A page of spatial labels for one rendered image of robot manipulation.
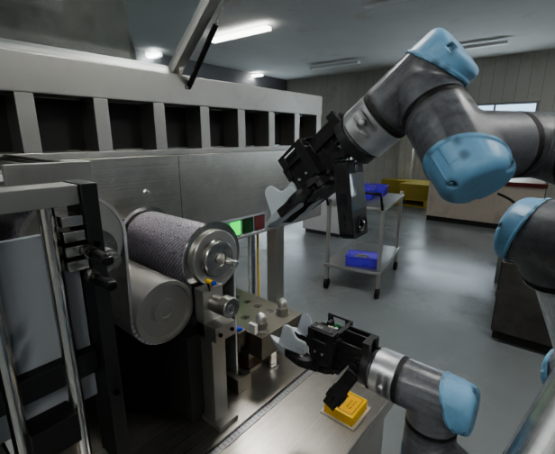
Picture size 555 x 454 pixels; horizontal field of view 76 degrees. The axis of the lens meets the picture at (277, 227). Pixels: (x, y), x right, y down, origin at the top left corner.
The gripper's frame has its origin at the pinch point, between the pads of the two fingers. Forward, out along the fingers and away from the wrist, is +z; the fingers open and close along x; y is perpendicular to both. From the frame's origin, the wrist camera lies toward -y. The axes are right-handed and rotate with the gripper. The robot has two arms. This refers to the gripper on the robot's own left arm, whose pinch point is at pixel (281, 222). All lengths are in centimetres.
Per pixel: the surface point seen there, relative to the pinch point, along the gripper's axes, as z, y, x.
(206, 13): 0, 57, -16
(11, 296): 6.3, 2.6, 37.9
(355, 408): 19.7, -38.2, -13.5
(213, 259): 17.4, 2.5, 3.2
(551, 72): -62, 124, -860
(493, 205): 108, -35, -623
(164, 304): 22.3, -1.3, 14.1
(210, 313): 22.1, -6.3, 6.3
